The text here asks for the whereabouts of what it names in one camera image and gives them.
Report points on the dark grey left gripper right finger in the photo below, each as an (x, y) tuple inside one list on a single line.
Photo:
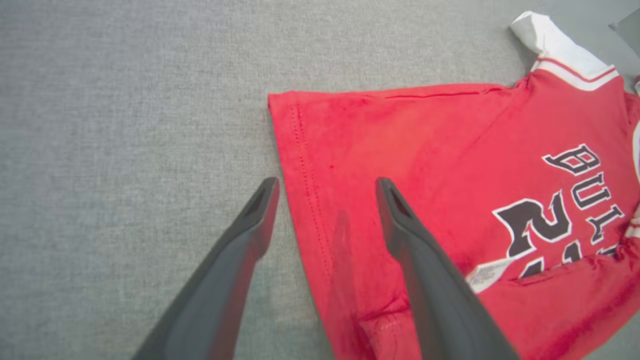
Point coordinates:
[(440, 300)]

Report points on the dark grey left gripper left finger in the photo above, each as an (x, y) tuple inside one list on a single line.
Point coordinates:
[(220, 285)]

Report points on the grey fabric sofa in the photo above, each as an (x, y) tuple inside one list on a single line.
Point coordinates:
[(125, 100)]

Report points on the red jersey with white sleeves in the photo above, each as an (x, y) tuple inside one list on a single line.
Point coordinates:
[(450, 150)]

